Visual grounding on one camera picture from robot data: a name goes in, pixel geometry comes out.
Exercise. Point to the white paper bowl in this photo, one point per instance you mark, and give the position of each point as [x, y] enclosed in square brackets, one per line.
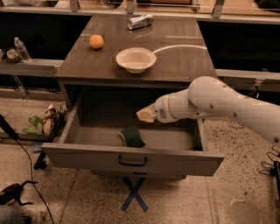
[135, 60]

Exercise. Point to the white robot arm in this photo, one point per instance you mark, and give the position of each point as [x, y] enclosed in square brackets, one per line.
[207, 96]

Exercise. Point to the black power adapter with cable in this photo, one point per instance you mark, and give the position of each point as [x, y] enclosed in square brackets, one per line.
[268, 168]

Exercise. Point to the clear plastic water bottle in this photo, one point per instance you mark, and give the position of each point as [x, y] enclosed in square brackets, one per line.
[22, 51]

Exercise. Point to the orange fruit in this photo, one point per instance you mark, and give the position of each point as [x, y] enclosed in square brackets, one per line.
[96, 41]

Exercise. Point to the small bowl on shelf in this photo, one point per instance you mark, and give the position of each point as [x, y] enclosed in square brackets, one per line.
[10, 56]

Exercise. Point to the crushed silver can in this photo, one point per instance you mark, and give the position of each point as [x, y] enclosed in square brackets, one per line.
[140, 21]

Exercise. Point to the grey side shelf rail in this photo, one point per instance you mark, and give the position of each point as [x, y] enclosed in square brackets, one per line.
[38, 67]

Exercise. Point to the black drawer handle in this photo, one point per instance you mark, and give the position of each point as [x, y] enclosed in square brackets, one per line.
[133, 163]

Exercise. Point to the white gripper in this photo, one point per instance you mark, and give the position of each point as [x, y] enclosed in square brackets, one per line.
[161, 109]

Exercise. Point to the grey wooden drawer cabinet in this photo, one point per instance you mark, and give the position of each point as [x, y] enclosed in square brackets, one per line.
[112, 72]

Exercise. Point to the open grey top drawer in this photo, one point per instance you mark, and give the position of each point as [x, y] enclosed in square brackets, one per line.
[91, 139]

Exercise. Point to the blue tape cross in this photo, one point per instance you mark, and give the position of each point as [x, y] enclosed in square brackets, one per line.
[134, 194]

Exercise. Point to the green leafy toy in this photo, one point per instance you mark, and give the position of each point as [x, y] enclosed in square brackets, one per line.
[35, 126]

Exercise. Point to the green and yellow sponge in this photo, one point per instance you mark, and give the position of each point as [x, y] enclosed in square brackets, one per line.
[131, 137]

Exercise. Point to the black tripod leg with cable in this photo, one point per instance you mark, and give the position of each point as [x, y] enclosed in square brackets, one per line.
[9, 132]

